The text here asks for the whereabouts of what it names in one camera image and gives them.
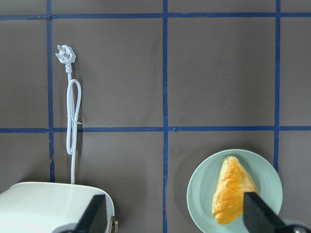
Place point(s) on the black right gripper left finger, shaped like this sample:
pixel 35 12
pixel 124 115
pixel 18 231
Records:
pixel 94 218

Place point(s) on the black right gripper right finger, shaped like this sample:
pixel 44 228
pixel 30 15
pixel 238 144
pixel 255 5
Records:
pixel 258 217

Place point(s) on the white two-slot toaster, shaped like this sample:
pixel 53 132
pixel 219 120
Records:
pixel 40 207

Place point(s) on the golden triangular pastry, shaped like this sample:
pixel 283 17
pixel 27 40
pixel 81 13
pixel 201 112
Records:
pixel 233 182

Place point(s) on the light green plate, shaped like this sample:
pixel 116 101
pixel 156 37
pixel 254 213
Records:
pixel 203 183

